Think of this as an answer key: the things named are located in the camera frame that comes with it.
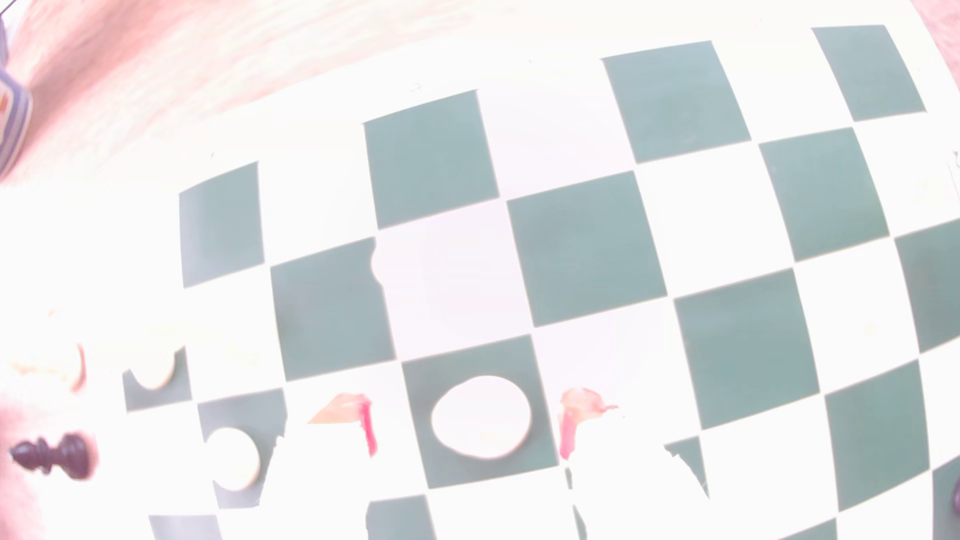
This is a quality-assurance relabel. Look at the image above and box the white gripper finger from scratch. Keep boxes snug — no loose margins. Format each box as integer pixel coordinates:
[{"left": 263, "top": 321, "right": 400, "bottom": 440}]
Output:
[
  {"left": 258, "top": 392, "right": 378, "bottom": 540},
  {"left": 558, "top": 386, "right": 723, "bottom": 540}
]

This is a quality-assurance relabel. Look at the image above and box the white chess pawn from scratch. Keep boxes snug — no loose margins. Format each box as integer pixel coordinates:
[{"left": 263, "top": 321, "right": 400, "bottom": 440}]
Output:
[
  {"left": 130, "top": 348, "right": 178, "bottom": 392},
  {"left": 205, "top": 426, "right": 263, "bottom": 493}
]

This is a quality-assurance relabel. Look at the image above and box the green white chess board mat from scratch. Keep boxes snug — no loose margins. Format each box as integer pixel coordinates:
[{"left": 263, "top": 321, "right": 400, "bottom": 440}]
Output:
[{"left": 0, "top": 0, "right": 960, "bottom": 540}]

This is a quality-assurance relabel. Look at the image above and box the black chess piece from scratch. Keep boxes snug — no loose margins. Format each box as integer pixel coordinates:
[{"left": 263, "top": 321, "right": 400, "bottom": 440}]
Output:
[{"left": 9, "top": 432, "right": 94, "bottom": 481}]

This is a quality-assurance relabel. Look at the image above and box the white chess piece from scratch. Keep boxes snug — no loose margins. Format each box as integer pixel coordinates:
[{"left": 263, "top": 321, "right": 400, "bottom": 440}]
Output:
[{"left": 11, "top": 341, "right": 87, "bottom": 395}]

